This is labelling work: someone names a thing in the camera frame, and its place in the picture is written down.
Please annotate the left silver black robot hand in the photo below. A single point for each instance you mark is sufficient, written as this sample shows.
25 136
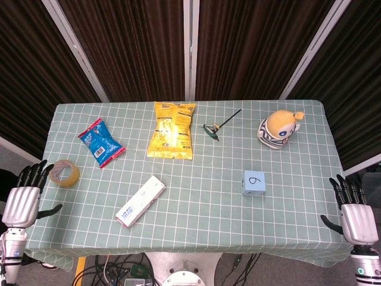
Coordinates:
21 202

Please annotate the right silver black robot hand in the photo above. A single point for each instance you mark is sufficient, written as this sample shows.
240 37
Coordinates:
357 220

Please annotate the light blue numbered cube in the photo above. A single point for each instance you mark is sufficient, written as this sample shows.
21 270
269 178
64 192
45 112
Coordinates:
253 183

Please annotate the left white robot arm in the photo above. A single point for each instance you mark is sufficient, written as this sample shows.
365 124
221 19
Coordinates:
12 253

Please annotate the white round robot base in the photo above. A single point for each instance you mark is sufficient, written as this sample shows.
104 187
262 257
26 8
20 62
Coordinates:
183 268

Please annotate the clear brown tape roll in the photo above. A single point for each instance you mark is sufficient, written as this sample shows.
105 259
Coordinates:
66 175

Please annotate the yellow floor tape strip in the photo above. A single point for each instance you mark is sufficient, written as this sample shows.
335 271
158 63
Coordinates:
79 271

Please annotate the blue red snack packet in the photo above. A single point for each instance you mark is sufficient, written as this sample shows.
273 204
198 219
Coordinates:
101 143

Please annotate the white long carton box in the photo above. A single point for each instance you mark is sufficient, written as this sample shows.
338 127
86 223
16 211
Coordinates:
140 201

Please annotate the yellow striped plush toy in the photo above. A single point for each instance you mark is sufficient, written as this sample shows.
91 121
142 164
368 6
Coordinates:
278 128

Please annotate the green circuit board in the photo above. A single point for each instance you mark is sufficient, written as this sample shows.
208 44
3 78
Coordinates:
138 271

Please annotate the grey electronics box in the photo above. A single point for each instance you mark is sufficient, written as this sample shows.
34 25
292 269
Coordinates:
138 282

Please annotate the green checked tablecloth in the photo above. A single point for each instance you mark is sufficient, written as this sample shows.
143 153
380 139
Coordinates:
193 214

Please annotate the yellow chips bag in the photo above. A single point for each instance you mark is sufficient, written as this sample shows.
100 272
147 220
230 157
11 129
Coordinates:
172 131

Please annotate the white metal partition post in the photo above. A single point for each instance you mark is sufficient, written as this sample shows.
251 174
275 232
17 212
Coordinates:
76 50
190 50
315 50

